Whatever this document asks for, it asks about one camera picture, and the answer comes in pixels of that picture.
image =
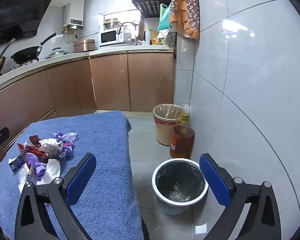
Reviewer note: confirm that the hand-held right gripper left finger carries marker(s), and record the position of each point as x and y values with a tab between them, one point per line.
81	177

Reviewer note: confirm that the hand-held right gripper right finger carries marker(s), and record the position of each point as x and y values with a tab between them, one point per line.
215	177

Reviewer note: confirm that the white tissue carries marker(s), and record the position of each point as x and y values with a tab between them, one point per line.
52	170
50	142

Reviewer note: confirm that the purple tissue packet wrapper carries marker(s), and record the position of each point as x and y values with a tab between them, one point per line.
36	165

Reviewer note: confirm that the beige trash bin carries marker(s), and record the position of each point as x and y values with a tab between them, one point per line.
165	132

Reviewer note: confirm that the blue towel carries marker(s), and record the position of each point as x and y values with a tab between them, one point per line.
100	160

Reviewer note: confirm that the purple plastic wrapper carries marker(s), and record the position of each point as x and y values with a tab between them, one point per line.
59	136
68	150

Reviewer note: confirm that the small blue carton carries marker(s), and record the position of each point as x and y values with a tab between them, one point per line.
16	163

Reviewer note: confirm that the red snack wrapper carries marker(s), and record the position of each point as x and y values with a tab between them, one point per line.
31	152

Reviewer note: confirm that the dark red wrapper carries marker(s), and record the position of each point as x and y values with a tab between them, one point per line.
35	139

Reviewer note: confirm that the brownish clear plastic bag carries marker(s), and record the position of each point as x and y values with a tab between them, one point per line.
51	150

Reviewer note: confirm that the clear plastic wrapper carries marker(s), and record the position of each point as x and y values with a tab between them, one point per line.
71	136

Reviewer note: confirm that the clear plastic film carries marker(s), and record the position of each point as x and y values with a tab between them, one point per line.
22	177

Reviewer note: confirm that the cooking oil bottle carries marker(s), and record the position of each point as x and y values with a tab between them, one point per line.
181	142

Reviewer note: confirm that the black wok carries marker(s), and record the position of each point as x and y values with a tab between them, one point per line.
25	53

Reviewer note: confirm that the brown kitchen cabinets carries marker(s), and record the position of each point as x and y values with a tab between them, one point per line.
110	82

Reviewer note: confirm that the glass pan lid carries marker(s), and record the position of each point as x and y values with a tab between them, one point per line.
57	53

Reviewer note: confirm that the white kitchen countertop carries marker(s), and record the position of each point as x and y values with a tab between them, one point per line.
65	57

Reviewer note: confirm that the copper rice cooker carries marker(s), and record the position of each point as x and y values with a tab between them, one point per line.
84	46

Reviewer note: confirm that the black range hood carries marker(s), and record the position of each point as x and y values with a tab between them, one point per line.
20	7

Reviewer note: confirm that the white water heater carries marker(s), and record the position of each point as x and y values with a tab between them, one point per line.
73	15

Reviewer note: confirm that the white microwave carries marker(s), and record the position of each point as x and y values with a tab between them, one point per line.
108	37

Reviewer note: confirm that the dark plastic bag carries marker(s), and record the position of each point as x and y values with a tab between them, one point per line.
171	40

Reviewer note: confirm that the yellow food packets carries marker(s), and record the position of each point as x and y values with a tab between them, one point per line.
157	38

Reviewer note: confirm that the steel pot with lid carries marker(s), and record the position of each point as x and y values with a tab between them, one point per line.
111	23

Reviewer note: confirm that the wooden cutting board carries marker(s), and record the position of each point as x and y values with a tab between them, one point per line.
141	30

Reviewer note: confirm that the chrome faucet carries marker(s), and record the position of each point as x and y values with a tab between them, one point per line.
127	25

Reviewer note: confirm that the green plastic bag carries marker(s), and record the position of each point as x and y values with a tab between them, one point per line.
164	18

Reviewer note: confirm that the floral apron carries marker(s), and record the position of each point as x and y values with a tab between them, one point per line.
186	12

